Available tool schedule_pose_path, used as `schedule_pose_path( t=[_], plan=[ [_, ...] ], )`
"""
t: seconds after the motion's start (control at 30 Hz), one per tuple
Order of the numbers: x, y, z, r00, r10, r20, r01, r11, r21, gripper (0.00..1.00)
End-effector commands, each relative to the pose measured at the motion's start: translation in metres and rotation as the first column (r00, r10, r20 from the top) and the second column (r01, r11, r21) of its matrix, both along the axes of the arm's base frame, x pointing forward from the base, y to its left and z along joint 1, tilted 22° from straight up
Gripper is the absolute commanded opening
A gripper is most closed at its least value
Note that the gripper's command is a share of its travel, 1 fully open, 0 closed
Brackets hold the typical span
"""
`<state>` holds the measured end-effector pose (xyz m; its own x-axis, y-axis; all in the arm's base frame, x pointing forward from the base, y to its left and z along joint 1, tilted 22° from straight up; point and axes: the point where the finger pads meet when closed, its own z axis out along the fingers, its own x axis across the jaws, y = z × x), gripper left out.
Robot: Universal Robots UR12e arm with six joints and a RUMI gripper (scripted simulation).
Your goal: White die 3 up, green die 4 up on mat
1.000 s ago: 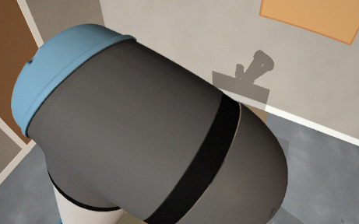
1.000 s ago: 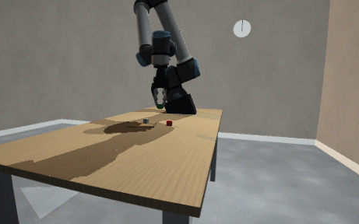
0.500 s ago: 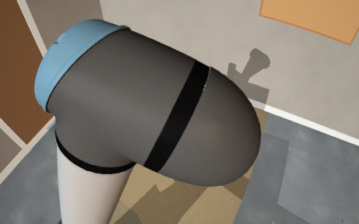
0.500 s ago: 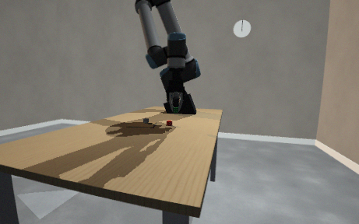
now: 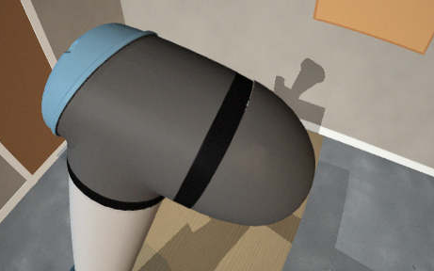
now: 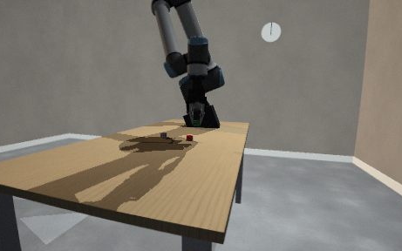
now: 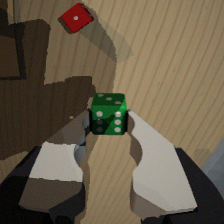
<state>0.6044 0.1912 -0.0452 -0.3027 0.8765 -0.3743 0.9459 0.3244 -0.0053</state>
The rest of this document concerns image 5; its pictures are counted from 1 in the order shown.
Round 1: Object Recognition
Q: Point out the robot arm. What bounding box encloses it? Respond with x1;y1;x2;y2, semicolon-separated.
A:
41;23;315;271

